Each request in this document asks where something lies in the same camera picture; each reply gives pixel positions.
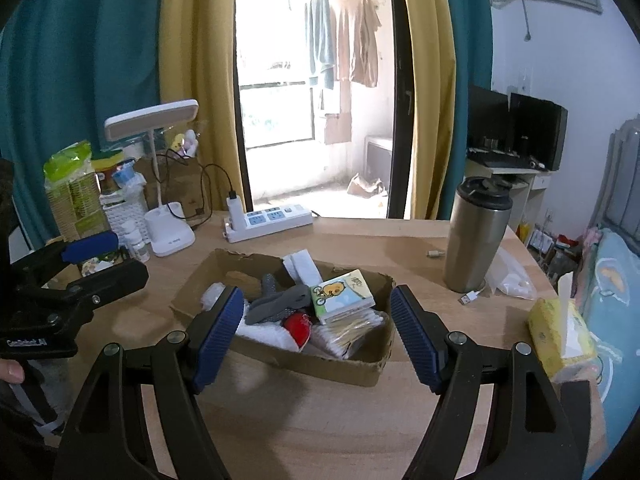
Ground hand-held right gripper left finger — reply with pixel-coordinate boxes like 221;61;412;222
52;285;246;480

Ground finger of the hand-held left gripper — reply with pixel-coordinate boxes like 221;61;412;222
15;258;150;321
10;231;119;291

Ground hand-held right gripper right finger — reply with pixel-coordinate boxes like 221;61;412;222
390;285;586;480

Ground white towel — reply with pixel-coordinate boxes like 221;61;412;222
235;249;326;356

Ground grey and red work glove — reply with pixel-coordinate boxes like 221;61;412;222
244;272;316;348

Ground cartoon print tissue pack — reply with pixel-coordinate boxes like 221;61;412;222
309;270;377;326

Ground cardboard box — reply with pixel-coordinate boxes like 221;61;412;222
170;248;396;388

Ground person's left hand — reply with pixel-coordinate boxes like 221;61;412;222
0;358;26;386

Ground white plastic bag of cotton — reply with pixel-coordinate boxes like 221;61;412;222
201;282;228;311

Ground white woven basket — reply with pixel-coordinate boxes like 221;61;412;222
100;190;150;241

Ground green snack package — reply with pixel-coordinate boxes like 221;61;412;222
42;141;108;246

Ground pack of cotton swabs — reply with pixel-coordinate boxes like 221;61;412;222
312;310;388;360

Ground white desk lamp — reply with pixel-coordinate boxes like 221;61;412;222
103;99;200;257

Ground blue plastic cup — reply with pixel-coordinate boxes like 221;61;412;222
111;159;138;191

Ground jar with yellow lid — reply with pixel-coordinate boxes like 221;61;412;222
90;150;125;196

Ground brown cardboard carton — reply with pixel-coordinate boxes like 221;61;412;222
135;155;211;211

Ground clear plastic bag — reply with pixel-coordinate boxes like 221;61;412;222
482;247;538;301

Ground stainless steel tumbler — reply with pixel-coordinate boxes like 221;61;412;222
442;176;514;294

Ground white power strip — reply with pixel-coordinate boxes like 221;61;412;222
222;203;314;244

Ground white charger plug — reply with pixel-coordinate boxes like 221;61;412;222
226;190;245;226

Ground small yellow white toy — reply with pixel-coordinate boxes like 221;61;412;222
172;130;198;158

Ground yellow tissue pack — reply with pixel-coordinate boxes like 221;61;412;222
527;271;598;381

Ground white washing machine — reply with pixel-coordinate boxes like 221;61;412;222
365;135;393;193

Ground teal curtain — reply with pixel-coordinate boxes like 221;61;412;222
440;0;496;221
0;0;168;251

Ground black keyboard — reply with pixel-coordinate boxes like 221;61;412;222
467;147;546;171

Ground printed blanket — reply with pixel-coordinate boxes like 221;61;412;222
580;227;640;461

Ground black monitor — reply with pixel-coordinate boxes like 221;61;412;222
467;85;511;153
507;92;568;172

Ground yellow curtain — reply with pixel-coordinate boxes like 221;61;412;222
397;0;458;221
159;0;248;211

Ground grey bed headboard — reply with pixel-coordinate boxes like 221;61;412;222
587;117;640;233

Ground beige hanging shirt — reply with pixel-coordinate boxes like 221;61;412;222
352;0;383;88
336;0;358;83

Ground grey-blue hanging towel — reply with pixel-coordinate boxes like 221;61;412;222
305;0;337;91

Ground white usb cable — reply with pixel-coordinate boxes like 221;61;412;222
459;282;488;306

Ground black cable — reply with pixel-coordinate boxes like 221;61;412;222
159;150;236;221

